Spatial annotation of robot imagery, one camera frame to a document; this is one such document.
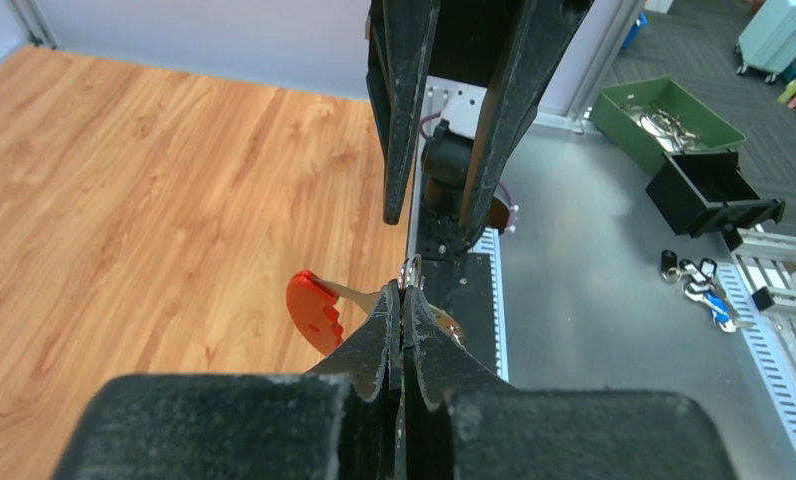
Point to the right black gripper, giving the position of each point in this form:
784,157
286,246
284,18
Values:
510,47

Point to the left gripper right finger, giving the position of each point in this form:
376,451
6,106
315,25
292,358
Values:
464,422

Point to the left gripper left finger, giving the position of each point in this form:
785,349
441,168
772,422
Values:
335,421

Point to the metal key holder red handle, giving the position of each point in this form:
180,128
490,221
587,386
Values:
311,300

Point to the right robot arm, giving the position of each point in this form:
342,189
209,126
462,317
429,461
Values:
442,162

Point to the bunch of tagged keys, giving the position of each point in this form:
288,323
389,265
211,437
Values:
700,285

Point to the green tray with rings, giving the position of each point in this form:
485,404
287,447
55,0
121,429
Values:
649,118

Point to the black plastic box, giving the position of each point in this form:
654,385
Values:
704,192

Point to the light blue suitcase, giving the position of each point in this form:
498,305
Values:
768,42

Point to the left frame post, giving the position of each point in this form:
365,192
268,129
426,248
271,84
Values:
33,23

